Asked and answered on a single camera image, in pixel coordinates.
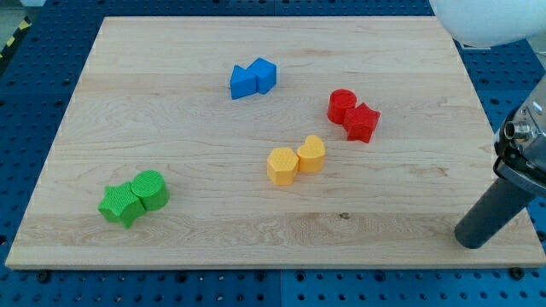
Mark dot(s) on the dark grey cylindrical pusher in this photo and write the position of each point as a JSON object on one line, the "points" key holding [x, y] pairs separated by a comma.
{"points": [[496, 207]]}

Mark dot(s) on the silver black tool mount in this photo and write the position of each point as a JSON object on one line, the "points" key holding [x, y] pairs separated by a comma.
{"points": [[521, 144]]}

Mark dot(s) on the red star block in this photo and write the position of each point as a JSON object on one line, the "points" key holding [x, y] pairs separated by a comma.
{"points": [[360, 123]]}

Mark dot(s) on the red cylinder block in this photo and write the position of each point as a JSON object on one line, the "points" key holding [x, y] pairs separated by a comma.
{"points": [[340, 101]]}

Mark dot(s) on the yellow heart block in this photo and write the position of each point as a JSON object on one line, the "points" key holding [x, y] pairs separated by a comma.
{"points": [[311, 154]]}

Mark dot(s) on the yellow hexagon block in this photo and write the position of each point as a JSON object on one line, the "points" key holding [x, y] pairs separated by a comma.
{"points": [[282, 166]]}

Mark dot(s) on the blue cube block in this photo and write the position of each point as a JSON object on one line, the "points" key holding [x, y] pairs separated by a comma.
{"points": [[265, 72]]}

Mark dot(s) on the blue triangle block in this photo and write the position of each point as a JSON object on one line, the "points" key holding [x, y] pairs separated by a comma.
{"points": [[242, 83]]}

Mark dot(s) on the light wooden board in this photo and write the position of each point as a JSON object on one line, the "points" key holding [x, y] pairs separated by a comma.
{"points": [[155, 95]]}

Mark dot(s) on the green cylinder block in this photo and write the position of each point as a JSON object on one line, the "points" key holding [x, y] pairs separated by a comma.
{"points": [[150, 187]]}

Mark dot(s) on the green star block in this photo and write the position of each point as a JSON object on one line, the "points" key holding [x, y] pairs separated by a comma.
{"points": [[120, 205]]}

